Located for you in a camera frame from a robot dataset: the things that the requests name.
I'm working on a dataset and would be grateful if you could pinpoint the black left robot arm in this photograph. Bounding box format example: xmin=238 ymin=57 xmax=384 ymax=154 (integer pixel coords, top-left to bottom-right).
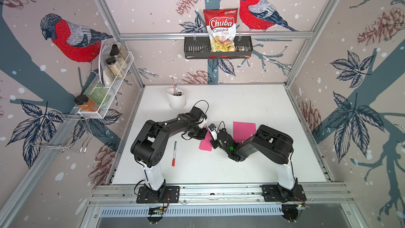
xmin=130 ymin=113 xmax=207 ymax=196

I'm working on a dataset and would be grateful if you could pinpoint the chrome wire hook rack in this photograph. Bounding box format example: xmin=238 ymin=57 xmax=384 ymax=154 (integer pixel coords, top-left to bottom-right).
xmin=30 ymin=115 xmax=93 ymax=154

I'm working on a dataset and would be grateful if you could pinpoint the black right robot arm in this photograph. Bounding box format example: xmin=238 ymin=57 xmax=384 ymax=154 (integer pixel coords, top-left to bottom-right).
xmin=208 ymin=124 xmax=298 ymax=203

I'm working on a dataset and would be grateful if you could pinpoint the Chuba cassava chips bag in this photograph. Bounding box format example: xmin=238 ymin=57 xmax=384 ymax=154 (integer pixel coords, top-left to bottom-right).
xmin=203 ymin=8 xmax=238 ymax=53

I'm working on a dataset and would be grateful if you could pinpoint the orange spice jar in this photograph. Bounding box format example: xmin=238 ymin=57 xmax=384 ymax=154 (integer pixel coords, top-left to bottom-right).
xmin=74 ymin=95 xmax=99 ymax=112

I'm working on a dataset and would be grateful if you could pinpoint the white wire shelf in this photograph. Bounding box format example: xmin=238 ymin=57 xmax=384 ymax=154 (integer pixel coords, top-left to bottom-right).
xmin=79 ymin=39 xmax=135 ymax=119

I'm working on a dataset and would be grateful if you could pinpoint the black wire basket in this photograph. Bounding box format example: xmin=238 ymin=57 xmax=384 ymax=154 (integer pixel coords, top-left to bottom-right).
xmin=184 ymin=36 xmax=253 ymax=59

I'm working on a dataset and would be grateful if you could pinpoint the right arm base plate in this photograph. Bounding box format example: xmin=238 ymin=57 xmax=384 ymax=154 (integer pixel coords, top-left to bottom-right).
xmin=261 ymin=184 xmax=307 ymax=203

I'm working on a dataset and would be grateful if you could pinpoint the white cup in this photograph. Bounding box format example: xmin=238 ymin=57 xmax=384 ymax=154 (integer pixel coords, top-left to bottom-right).
xmin=166 ymin=88 xmax=186 ymax=110

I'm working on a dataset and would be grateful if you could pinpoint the pink pen in cup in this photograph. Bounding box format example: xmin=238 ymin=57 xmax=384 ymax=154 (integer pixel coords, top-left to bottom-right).
xmin=171 ymin=77 xmax=178 ymax=96

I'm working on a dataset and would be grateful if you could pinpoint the beige spice bottle black cap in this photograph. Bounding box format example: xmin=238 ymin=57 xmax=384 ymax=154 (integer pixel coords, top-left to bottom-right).
xmin=106 ymin=57 xmax=124 ymax=78

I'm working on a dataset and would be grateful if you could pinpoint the pink square paper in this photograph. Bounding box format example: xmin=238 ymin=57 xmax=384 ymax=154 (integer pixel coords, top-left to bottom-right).
xmin=233 ymin=121 xmax=256 ymax=143
xmin=199 ymin=127 xmax=213 ymax=152

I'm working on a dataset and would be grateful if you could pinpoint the red marker pen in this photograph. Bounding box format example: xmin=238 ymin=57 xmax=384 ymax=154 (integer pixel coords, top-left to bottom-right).
xmin=171 ymin=141 xmax=177 ymax=167

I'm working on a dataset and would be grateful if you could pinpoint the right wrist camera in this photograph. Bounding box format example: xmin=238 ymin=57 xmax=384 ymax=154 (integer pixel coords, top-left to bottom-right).
xmin=208 ymin=124 xmax=218 ymax=141

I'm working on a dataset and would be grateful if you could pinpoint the green glass jar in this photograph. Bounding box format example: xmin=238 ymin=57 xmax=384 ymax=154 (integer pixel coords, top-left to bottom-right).
xmin=84 ymin=83 xmax=110 ymax=107

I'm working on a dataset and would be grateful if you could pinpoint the aluminium mounting rail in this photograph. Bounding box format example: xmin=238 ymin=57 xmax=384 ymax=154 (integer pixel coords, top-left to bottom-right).
xmin=88 ymin=182 xmax=354 ymax=207

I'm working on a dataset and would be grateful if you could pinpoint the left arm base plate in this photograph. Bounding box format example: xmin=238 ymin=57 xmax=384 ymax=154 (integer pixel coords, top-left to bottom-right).
xmin=136 ymin=185 xmax=180 ymax=204

